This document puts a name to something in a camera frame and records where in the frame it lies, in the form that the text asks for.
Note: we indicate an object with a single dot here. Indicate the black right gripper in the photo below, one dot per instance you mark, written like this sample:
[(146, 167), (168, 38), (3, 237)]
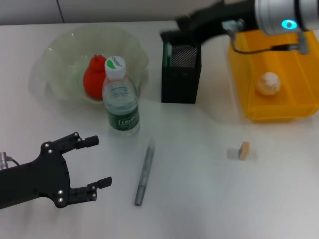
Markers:
[(219, 15)]

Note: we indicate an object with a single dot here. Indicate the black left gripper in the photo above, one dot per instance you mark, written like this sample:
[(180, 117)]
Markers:
[(32, 179)]

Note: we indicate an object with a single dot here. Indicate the green utility knife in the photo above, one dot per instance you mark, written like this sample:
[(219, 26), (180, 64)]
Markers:
[(168, 54)]

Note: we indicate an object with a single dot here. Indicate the grey pen with clear cap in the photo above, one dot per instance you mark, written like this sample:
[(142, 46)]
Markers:
[(145, 171)]

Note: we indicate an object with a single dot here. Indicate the clear water bottle green label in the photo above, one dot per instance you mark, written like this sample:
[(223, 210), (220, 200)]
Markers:
[(122, 104)]

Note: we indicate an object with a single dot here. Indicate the white paper ball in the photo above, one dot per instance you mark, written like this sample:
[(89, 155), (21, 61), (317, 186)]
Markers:
[(269, 83)]

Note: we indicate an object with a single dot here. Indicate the black mesh pen holder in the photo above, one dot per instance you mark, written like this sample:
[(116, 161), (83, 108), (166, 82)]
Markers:
[(180, 84)]

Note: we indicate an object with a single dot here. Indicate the red-orange fruit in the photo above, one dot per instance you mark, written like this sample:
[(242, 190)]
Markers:
[(93, 79)]

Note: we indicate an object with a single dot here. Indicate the translucent wavy glass fruit plate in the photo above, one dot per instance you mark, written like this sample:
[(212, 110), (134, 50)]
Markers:
[(64, 54)]

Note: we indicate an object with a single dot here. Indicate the beige eraser with barcode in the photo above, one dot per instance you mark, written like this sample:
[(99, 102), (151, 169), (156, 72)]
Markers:
[(244, 150)]

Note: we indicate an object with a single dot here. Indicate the yellow plastic storage bin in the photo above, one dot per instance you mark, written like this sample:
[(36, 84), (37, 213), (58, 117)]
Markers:
[(274, 74)]

